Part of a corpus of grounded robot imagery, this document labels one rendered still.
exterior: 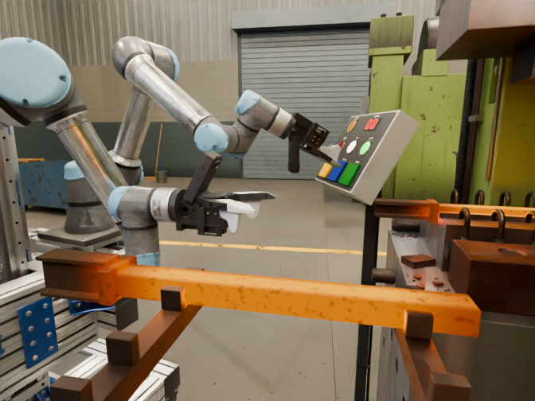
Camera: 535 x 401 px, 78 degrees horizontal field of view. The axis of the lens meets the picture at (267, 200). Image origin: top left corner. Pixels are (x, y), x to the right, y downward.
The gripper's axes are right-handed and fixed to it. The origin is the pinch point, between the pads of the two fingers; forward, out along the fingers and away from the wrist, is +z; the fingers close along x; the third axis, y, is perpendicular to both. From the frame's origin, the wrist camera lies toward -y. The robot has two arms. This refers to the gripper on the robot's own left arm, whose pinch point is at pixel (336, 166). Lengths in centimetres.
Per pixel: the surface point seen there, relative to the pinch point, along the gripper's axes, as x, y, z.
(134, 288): -66, -28, -37
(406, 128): -6.9, 19.0, 10.1
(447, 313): -76, -14, -15
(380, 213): -43.5, -8.2, -5.1
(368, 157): -4.8, 6.6, 5.3
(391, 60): 385, 219, 141
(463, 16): -51, 22, -15
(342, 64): 701, 296, 158
